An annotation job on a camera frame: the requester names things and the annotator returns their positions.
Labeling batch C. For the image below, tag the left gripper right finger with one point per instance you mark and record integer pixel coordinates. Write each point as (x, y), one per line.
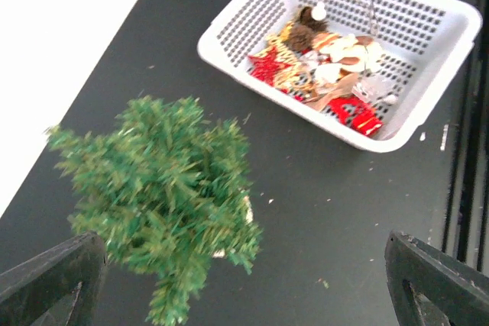
(428, 287)

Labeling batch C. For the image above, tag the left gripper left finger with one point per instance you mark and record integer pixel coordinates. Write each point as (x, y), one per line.
(62, 283)

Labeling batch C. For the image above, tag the clear battery box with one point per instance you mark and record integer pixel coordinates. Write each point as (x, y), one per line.
(375, 89)

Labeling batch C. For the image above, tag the small green christmas tree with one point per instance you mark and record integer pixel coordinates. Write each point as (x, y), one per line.
(167, 191)

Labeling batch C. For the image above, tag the red gift box ornament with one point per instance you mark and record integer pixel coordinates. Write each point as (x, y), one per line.
(356, 114)

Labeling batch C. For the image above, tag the wooden snowman ornament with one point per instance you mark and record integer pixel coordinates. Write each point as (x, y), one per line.
(345, 54)

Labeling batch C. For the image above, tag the white perforated plastic basket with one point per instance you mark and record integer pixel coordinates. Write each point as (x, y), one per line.
(425, 43)

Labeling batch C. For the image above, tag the red star ornament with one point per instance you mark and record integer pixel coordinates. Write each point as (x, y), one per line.
(266, 67)

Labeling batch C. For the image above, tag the brown pine cone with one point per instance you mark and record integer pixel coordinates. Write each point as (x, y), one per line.
(304, 30)

